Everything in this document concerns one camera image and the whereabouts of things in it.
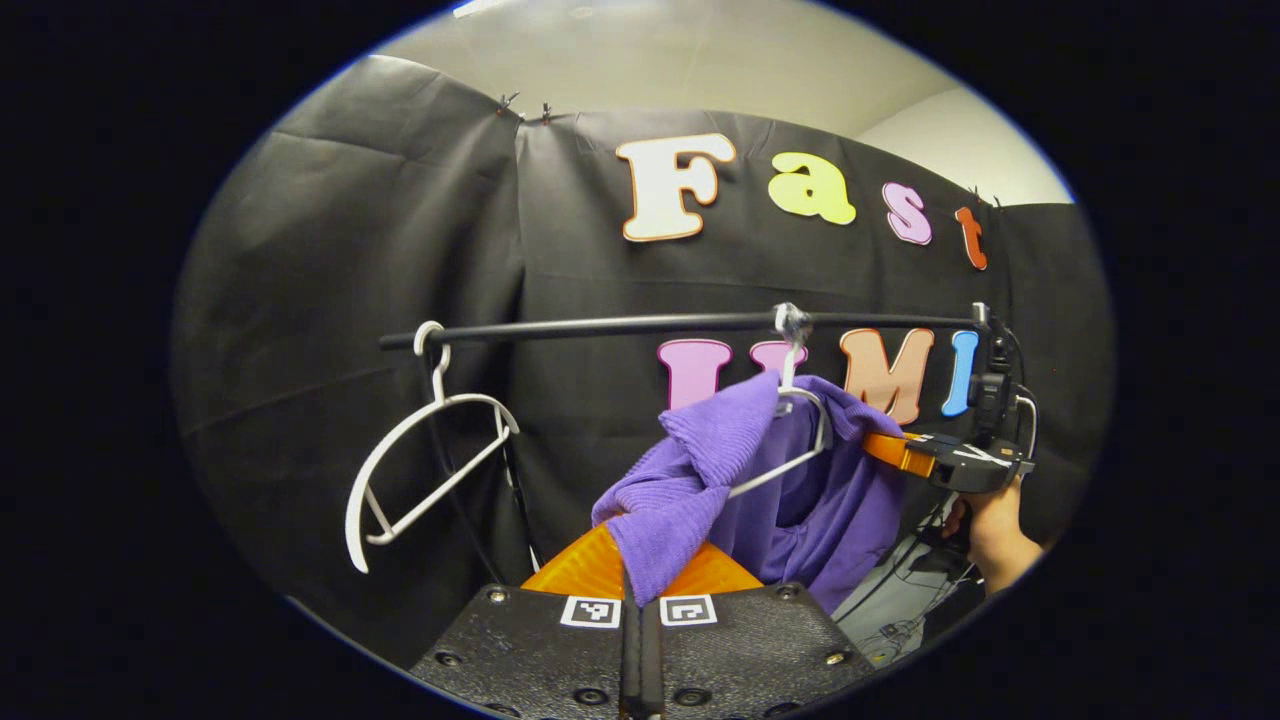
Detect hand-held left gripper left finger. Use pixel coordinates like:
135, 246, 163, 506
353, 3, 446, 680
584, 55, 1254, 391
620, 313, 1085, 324
410, 522, 641, 720

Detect plain white clothes hanger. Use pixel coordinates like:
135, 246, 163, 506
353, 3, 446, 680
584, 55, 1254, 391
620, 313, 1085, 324
345, 320, 521, 574

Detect bundle of black cables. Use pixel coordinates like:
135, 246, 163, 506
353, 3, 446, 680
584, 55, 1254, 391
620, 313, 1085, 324
838, 515, 969, 663

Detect black backdrop cloth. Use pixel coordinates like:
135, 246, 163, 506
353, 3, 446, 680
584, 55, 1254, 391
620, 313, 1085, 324
172, 55, 1116, 671

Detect purple knit cardigan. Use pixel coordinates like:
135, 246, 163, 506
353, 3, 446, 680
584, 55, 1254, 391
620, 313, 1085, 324
590, 372, 913, 613

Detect white hanger with taped hook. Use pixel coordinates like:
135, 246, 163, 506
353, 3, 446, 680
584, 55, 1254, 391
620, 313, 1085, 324
728, 303, 833, 499

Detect black clothes rack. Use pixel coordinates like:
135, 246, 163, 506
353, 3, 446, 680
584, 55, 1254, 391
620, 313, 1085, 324
380, 305, 993, 591

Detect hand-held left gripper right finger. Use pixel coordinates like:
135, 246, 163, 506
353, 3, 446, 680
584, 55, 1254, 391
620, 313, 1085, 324
640, 540, 883, 720

